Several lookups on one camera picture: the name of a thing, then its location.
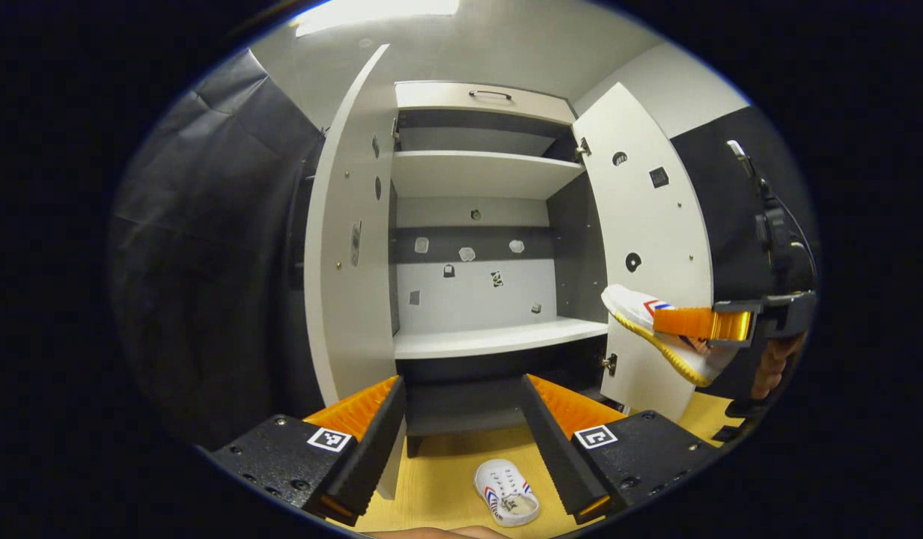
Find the black backdrop cloth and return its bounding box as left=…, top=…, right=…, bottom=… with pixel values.
left=108, top=49, right=820, bottom=450

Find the white cabinet drawer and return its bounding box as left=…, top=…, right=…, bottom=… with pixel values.
left=394, top=81, right=576, bottom=127

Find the white cabinet door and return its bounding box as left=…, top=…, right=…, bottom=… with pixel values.
left=304, top=43, right=407, bottom=501
left=572, top=82, right=715, bottom=424

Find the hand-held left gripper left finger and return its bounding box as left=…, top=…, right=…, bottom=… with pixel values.
left=199, top=374, right=407, bottom=525

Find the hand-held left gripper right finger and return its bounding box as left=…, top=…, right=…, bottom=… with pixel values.
left=519, top=373, right=720, bottom=525

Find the white striped shoe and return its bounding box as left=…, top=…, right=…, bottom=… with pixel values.
left=601, top=284, right=739, bottom=388
left=474, top=459, right=540, bottom=528

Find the ceiling light panel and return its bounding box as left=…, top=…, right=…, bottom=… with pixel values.
left=290, top=0, right=460, bottom=38

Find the white shoe cabinet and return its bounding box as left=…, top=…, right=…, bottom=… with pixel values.
left=390, top=81, right=619, bottom=457

